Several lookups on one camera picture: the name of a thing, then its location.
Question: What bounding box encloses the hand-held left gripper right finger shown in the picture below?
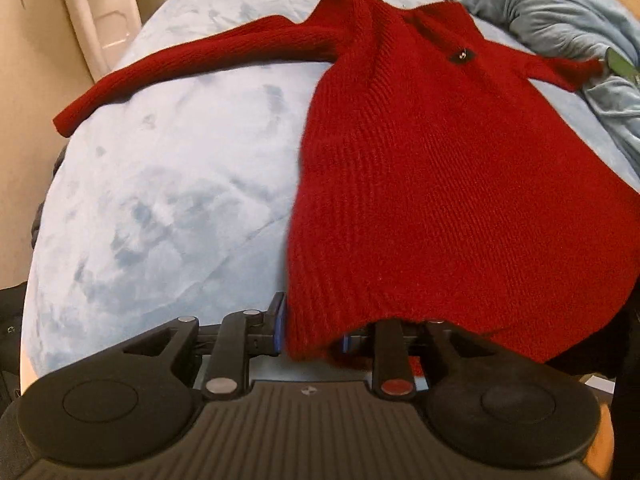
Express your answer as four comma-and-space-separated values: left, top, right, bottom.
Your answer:
342, 318, 482, 397

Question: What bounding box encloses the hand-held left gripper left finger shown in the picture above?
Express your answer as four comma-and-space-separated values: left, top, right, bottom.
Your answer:
122, 292, 289, 402

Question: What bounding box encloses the red knitted sweater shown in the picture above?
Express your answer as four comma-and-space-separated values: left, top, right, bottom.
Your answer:
52, 0, 640, 367

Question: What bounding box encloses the light blue plush bed blanket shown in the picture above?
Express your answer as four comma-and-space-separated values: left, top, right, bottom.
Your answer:
19, 0, 640, 391

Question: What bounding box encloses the green object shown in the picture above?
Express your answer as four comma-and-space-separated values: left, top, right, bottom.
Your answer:
604, 47, 640, 86

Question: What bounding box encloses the crumpled grey-blue duvet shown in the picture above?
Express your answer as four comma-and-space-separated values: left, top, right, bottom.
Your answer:
413, 0, 640, 161

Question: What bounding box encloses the white plastic frame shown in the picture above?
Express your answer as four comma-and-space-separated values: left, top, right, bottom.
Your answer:
54, 0, 144, 84

